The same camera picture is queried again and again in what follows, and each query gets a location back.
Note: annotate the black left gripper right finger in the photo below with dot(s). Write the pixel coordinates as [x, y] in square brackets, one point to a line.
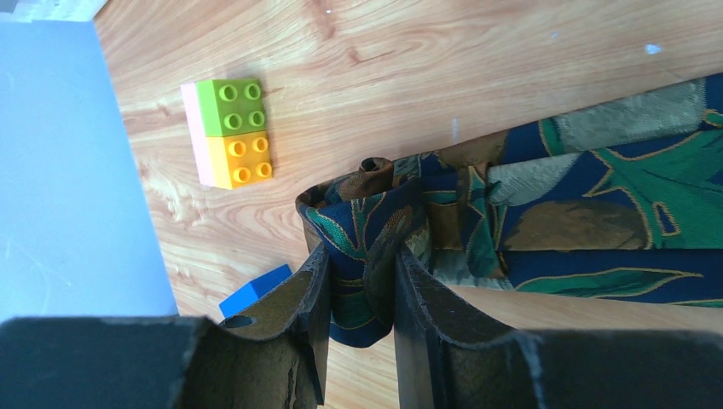
[452, 355]

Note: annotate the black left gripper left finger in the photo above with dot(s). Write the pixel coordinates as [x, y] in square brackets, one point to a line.
[272, 354]

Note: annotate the dark patterned necktie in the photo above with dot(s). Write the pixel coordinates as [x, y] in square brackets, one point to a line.
[622, 200]

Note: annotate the blue toy block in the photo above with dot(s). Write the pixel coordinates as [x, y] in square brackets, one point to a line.
[253, 291]

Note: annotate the colourful toy blocks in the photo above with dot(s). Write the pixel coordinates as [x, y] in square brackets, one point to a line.
[227, 123]

